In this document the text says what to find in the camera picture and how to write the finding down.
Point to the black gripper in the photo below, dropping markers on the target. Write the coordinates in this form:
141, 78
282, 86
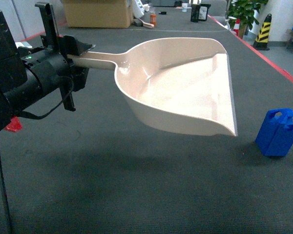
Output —
48, 67

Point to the beige plastic dustpan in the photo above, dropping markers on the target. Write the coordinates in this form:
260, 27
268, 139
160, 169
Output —
179, 85

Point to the blue plastic part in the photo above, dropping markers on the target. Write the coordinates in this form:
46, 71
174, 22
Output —
275, 137

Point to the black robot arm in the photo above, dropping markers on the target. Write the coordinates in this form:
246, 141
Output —
12, 75

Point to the cardboard box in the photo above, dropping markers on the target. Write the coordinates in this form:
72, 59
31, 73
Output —
98, 13

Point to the beige brush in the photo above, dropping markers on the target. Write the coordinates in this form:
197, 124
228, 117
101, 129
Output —
143, 23

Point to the white plastic bag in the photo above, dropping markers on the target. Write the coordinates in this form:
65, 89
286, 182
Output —
138, 9

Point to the red tag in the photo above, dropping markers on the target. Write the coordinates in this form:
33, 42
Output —
14, 126

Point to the orange bottle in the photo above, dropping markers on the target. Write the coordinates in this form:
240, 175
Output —
153, 19

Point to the white paper cup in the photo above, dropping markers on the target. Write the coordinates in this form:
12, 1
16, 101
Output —
184, 7

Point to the black white carton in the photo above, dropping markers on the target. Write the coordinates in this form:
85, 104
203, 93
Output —
199, 12

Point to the red white traffic cone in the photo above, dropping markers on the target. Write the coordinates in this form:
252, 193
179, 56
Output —
236, 27

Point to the potted green plant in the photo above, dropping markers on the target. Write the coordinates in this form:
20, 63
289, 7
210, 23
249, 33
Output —
245, 11

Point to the yellow black striped bollard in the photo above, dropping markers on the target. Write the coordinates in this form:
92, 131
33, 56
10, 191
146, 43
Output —
261, 41

